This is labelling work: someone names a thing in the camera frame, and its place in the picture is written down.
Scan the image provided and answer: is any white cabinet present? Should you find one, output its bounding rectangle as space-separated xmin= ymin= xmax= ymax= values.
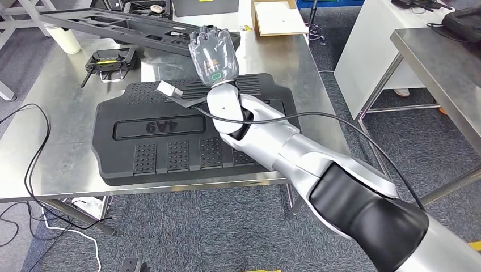
xmin=334 ymin=0 xmax=455 ymax=121

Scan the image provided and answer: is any clear plastic sheet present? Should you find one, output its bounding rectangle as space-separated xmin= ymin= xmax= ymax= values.
xmin=140 ymin=50 xmax=211 ymax=84

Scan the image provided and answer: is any black remote controller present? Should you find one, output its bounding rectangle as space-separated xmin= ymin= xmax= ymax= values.
xmin=79 ymin=46 xmax=137 ymax=89

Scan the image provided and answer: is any white metal frame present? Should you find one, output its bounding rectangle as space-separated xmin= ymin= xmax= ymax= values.
xmin=0 ymin=0 xmax=57 ymax=102

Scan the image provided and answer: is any large black engine cover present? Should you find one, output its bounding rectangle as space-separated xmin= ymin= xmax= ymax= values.
xmin=91 ymin=73 xmax=301 ymax=188

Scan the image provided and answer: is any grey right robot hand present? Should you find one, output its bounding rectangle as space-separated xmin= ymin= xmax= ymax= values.
xmin=188 ymin=25 xmax=240 ymax=88

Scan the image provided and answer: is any open cardboard box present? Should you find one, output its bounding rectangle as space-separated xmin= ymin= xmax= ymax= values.
xmin=251 ymin=0 xmax=310 ymax=37

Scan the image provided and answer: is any thin black cable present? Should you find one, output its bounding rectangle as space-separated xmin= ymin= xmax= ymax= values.
xmin=0 ymin=103 xmax=113 ymax=231
xmin=426 ymin=22 xmax=469 ymax=44

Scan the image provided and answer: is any black equipment case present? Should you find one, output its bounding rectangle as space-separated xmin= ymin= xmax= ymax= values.
xmin=441 ymin=7 xmax=481 ymax=44

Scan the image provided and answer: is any black camera bracket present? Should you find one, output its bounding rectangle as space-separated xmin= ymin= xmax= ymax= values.
xmin=165 ymin=93 xmax=211 ymax=111

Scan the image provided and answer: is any long black plastic panel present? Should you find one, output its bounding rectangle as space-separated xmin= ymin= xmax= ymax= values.
xmin=39 ymin=8 xmax=241 ymax=57

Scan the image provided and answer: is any white floor cable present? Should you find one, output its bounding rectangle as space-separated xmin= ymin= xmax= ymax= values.
xmin=41 ymin=208 xmax=102 ymax=272

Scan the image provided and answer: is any black handheld device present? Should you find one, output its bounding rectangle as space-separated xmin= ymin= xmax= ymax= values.
xmin=390 ymin=0 xmax=454 ymax=12

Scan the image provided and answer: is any black square box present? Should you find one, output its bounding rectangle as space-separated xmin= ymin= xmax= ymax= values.
xmin=91 ymin=0 xmax=123 ymax=12

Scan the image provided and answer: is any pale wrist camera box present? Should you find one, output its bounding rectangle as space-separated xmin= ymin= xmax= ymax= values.
xmin=156 ymin=80 xmax=184 ymax=97

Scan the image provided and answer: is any stainless steel workbench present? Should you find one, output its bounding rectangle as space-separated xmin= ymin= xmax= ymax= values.
xmin=357 ymin=27 xmax=481 ymax=207
xmin=0 ymin=11 xmax=352 ymax=237

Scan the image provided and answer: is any tall white cup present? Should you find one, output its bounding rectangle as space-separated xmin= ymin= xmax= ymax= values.
xmin=47 ymin=24 xmax=82 ymax=55

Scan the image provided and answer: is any tangled black floor cable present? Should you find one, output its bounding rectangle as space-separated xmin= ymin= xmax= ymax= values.
xmin=0 ymin=202 xmax=76 ymax=249

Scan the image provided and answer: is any white power strip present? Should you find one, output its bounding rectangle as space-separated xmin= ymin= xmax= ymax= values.
xmin=71 ymin=195 xmax=109 ymax=220

